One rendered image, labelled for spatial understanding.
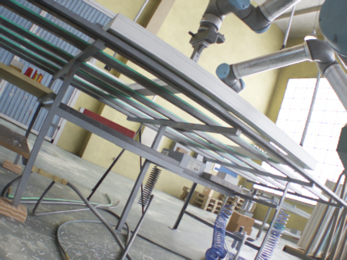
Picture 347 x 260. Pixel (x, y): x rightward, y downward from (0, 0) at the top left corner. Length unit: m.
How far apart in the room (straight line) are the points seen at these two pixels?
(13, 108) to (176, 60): 6.53
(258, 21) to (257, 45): 10.44
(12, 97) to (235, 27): 8.02
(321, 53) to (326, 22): 0.87
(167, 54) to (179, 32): 8.13
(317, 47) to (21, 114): 6.85
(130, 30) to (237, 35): 9.95
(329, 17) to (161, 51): 0.67
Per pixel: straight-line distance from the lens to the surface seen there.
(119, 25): 1.02
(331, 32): 0.58
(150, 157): 1.47
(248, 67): 1.50
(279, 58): 1.47
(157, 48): 1.06
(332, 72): 1.51
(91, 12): 8.07
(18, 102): 7.41
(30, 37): 1.57
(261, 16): 1.21
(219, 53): 10.08
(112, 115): 7.51
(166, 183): 9.02
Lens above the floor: 0.48
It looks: 9 degrees up
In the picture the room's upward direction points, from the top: 24 degrees clockwise
